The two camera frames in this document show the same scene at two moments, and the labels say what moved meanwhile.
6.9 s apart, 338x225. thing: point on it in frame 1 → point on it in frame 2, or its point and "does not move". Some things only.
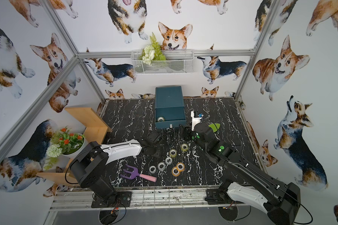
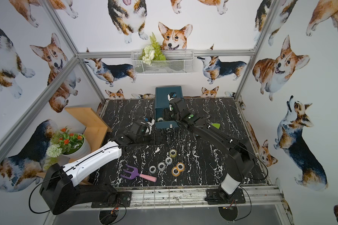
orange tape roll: [180, 167] does not move
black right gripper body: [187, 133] → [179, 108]
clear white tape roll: [168, 161] does not move
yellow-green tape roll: [172, 153] does not move
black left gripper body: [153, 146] → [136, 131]
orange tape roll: [175, 172] does not move
